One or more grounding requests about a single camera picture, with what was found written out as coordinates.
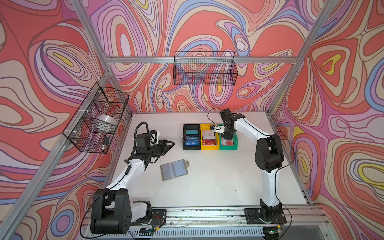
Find black wire basket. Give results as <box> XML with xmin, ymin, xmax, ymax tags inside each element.
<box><xmin>173</xmin><ymin>50</ymin><xmax>238</xmax><ymax>86</ymax></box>
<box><xmin>63</xmin><ymin>83</ymin><xmax>130</xmax><ymax>154</ymax></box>

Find small black device in basket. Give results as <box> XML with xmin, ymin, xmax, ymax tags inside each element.
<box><xmin>103</xmin><ymin>135</ymin><xmax>110</xmax><ymax>148</ymax></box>

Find aluminium front rail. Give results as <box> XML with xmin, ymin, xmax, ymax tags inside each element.
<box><xmin>151</xmin><ymin>205</ymin><xmax>330</xmax><ymax>228</ymax></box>

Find green plastic bin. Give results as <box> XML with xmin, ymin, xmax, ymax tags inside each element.
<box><xmin>219</xmin><ymin>133</ymin><xmax>239</xmax><ymax>150</ymax></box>

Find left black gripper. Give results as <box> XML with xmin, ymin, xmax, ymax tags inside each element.
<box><xmin>145</xmin><ymin>139</ymin><xmax>174</xmax><ymax>159</ymax></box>

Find card in green bin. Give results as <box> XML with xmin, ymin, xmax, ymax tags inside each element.
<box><xmin>221</xmin><ymin>139</ymin><xmax>234</xmax><ymax>146</ymax></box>

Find back black wire basket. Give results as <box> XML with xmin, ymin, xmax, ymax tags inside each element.
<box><xmin>173</xmin><ymin>50</ymin><xmax>238</xmax><ymax>86</ymax></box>

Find black plastic bin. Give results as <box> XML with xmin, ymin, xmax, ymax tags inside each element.
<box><xmin>183</xmin><ymin>124</ymin><xmax>201</xmax><ymax>150</ymax></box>

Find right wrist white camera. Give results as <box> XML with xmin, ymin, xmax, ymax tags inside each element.
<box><xmin>210</xmin><ymin>125</ymin><xmax>225</xmax><ymax>134</ymax></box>

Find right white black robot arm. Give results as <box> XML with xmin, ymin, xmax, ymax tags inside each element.
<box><xmin>214</xmin><ymin>109</ymin><xmax>284</xmax><ymax>224</ymax></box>

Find white tape roll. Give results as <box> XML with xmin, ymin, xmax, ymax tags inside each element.
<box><xmin>96</xmin><ymin>114</ymin><xmax>118</xmax><ymax>126</ymax></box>

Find wrist white camera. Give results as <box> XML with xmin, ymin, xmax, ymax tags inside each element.
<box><xmin>210</xmin><ymin>125</ymin><xmax>225</xmax><ymax>134</ymax></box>
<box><xmin>150</xmin><ymin>130</ymin><xmax>159</xmax><ymax>144</ymax></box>

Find left black wire basket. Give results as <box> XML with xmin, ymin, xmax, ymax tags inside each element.
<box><xmin>63</xmin><ymin>83</ymin><xmax>130</xmax><ymax>154</ymax></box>

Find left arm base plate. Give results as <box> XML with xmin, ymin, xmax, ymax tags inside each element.
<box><xmin>131</xmin><ymin>209</ymin><xmax>167</xmax><ymax>227</ymax></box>

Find blue cards in black bin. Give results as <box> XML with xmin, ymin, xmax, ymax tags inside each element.
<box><xmin>185</xmin><ymin>125</ymin><xmax>200</xmax><ymax>146</ymax></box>

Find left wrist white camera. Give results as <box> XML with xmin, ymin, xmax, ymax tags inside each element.
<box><xmin>150</xmin><ymin>130</ymin><xmax>159</xmax><ymax>144</ymax></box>

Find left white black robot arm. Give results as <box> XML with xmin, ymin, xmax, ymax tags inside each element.
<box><xmin>89</xmin><ymin>122</ymin><xmax>175</xmax><ymax>236</ymax></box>

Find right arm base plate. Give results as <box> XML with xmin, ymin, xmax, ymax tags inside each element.
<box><xmin>241</xmin><ymin>208</ymin><xmax>287</xmax><ymax>225</ymax></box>

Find yellow plastic bin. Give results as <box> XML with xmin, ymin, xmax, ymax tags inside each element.
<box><xmin>200</xmin><ymin>124</ymin><xmax>220</xmax><ymax>150</ymax></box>

